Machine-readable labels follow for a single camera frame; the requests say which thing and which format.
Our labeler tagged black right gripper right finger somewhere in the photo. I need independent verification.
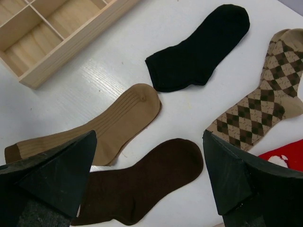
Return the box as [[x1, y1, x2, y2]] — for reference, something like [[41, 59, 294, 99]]
[[203, 130, 303, 227]]

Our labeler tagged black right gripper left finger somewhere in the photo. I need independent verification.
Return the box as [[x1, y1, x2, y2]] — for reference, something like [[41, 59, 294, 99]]
[[0, 131, 97, 227]]

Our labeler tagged dark brown striped sock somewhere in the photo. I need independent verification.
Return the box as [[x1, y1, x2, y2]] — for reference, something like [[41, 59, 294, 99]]
[[71, 139, 204, 226]]

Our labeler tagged tan ribbed sock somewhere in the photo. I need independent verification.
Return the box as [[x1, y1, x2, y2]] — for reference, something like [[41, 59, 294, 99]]
[[4, 83, 161, 166]]

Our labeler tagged red reindeer sock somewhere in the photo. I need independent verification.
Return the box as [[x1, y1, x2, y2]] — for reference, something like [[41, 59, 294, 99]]
[[258, 140, 303, 172]]

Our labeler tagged brown argyle sock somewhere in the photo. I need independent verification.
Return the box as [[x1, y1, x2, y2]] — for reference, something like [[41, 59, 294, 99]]
[[207, 28, 303, 151]]

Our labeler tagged black sock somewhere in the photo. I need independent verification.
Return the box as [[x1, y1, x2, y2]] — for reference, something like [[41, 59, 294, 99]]
[[145, 4, 250, 92]]

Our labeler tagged wooden compartment tray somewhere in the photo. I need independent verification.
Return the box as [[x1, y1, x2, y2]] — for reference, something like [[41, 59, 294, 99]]
[[0, 0, 136, 89]]

